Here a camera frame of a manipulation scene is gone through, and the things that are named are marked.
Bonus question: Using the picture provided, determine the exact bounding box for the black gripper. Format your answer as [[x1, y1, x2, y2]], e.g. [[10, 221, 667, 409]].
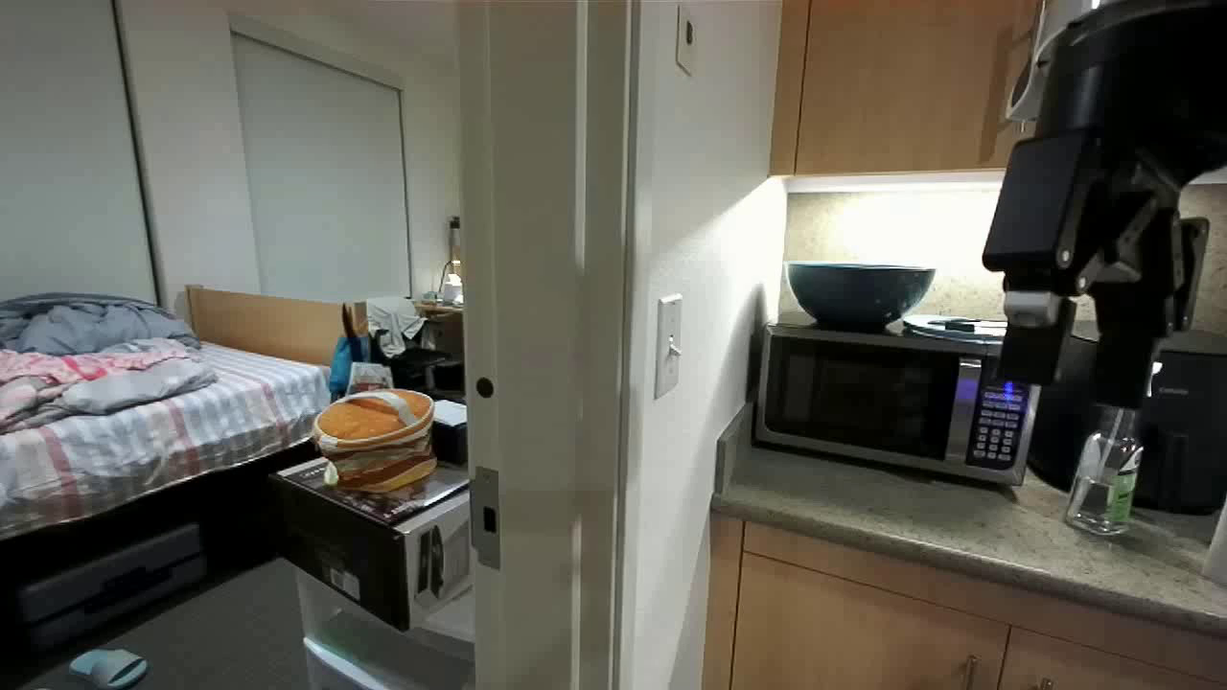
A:
[[980, 134, 1207, 409]]

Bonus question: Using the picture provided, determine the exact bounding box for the white wall light switch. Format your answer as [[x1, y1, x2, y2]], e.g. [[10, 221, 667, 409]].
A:
[[652, 295, 684, 400]]

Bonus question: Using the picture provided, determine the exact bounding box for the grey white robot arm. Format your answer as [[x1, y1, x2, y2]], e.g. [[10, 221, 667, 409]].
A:
[[980, 0, 1227, 409]]

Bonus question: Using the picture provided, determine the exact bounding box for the silver black microwave oven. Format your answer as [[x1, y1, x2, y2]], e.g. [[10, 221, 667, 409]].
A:
[[752, 326, 1038, 485]]

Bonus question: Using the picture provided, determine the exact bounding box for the black air fryer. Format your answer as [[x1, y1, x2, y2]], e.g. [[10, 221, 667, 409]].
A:
[[1026, 328, 1227, 515]]

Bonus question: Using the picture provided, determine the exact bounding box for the clear spray bottle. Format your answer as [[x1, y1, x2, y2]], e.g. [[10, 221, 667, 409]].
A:
[[1065, 407, 1144, 538]]

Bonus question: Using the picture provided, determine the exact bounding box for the dark blue bowl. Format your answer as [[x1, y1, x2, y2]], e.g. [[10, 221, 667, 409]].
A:
[[791, 259, 936, 328]]

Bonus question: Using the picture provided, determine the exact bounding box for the wooden upper cabinet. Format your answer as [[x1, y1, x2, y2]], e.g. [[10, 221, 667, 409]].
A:
[[772, 0, 1038, 175]]

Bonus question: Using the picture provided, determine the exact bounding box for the wooden cabinet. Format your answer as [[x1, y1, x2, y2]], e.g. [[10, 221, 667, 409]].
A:
[[772, 0, 1038, 175], [703, 516, 1227, 690]]

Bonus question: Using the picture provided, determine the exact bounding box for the wooden lower cabinet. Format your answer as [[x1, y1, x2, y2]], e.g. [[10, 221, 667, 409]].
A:
[[703, 516, 1227, 690]]

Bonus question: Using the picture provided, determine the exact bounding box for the white sliding door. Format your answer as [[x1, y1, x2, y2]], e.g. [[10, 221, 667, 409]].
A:
[[459, 0, 637, 690]]

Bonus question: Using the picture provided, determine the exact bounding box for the silver desk lamp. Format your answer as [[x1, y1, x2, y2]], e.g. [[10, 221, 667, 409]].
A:
[[439, 213, 464, 305]]

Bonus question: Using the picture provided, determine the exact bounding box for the woven wicker basket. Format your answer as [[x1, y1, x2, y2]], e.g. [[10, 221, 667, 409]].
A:
[[311, 388, 439, 493]]

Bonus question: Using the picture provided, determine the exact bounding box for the dark cardboard box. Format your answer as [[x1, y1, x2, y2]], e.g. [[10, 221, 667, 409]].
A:
[[274, 458, 472, 628]]

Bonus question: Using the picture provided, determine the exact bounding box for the wooden headboard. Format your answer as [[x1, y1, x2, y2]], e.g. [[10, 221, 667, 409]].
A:
[[183, 285, 367, 363]]

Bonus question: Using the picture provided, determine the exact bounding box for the bed with striped sheet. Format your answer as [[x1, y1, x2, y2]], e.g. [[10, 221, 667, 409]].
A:
[[0, 328, 331, 542]]

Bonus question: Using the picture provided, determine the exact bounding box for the light blue slipper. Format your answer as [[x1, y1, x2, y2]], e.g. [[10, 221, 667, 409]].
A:
[[68, 649, 148, 690]]

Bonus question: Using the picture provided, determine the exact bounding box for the grey crumpled blanket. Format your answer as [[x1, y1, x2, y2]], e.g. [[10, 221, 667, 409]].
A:
[[0, 292, 194, 356]]

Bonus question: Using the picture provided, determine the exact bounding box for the grey under-bed drawer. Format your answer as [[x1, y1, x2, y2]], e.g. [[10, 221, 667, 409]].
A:
[[14, 526, 206, 649]]

